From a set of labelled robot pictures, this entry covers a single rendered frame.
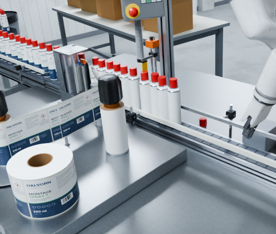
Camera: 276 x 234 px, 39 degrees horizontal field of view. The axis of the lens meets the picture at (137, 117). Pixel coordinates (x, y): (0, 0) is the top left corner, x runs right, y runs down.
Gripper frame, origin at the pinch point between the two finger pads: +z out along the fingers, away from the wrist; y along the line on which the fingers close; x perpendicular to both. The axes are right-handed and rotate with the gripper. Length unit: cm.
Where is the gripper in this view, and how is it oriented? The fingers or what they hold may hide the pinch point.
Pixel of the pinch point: (248, 132)
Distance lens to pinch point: 140.6
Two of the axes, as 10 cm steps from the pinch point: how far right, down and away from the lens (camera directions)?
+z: -1.7, 7.4, 6.5
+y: -7.2, 3.6, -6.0
